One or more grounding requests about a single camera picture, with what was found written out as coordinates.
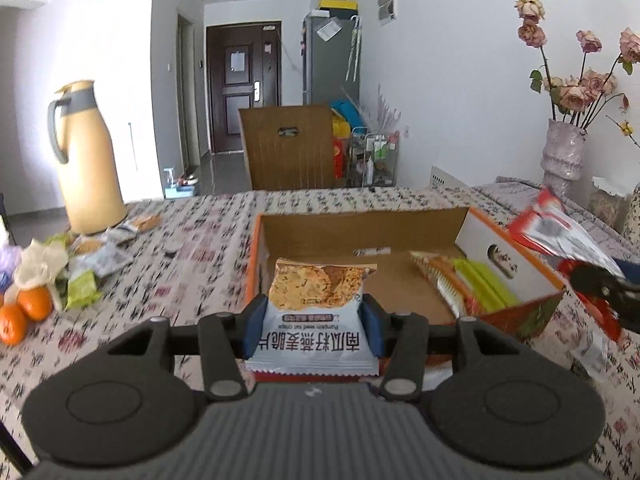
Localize white slotted panel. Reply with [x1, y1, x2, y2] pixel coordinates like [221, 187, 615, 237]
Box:
[430, 167, 471, 191]

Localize red cardboard box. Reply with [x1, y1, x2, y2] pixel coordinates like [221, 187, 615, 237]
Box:
[244, 206, 567, 386]

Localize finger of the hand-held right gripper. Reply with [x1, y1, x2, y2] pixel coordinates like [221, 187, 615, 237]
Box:
[614, 259, 640, 287]
[571, 262, 640, 333]

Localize glass jar with white lid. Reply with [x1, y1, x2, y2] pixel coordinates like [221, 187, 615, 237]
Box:
[589, 176, 632, 225]

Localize yellow and black box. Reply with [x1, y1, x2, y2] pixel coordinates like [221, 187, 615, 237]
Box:
[318, 0, 359, 17]

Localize wooden chair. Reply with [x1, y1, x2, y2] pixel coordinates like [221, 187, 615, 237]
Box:
[237, 105, 337, 192]

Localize pink ceramic vase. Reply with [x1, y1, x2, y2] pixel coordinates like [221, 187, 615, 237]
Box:
[541, 118, 588, 196]

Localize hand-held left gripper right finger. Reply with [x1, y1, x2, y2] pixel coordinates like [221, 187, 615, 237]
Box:
[362, 294, 523, 403]

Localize orange snack packet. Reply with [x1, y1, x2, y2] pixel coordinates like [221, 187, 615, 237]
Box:
[410, 251, 483, 317]

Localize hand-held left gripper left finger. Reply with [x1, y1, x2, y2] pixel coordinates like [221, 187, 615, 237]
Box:
[102, 294, 268, 402]

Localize white paper sheet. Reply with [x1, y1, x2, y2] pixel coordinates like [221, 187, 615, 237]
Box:
[316, 20, 343, 43]

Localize purple plastic bag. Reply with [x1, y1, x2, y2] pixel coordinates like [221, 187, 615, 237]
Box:
[0, 245, 23, 293]

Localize wire storage cart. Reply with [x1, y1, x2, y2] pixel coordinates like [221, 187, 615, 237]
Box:
[350, 130, 401, 188]

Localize blue plastic dustpan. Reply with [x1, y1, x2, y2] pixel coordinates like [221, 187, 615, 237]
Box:
[330, 100, 362, 126]

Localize grey refrigerator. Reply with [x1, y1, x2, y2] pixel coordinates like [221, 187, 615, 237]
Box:
[302, 14, 361, 107]

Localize large red snack bag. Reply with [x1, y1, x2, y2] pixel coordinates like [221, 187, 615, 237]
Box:
[507, 187, 626, 343]

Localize dark brown entrance door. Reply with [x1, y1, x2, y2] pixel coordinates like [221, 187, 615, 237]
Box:
[206, 21, 282, 155]

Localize white folded umbrella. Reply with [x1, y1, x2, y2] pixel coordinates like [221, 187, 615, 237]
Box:
[345, 16, 362, 82]

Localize cream crumpled bag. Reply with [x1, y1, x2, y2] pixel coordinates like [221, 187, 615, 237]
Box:
[14, 237, 71, 311]

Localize grey interior door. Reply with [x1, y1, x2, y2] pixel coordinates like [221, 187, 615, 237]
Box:
[176, 14, 203, 168]

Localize green strip snack packet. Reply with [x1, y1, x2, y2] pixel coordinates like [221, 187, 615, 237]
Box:
[450, 258, 521, 313]

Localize white printed snack packet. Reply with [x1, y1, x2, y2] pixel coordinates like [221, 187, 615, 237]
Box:
[82, 247, 133, 277]

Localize white brown oat crisp packet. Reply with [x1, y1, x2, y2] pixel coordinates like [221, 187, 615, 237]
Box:
[245, 258, 380, 377]

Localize dried rose bouquet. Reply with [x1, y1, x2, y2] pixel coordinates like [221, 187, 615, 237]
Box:
[514, 0, 640, 148]

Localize pale dried plume bunch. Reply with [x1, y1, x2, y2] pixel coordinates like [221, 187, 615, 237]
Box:
[375, 85, 403, 133]

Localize yellow thermos jug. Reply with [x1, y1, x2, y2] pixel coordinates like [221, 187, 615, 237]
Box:
[47, 80, 128, 236]

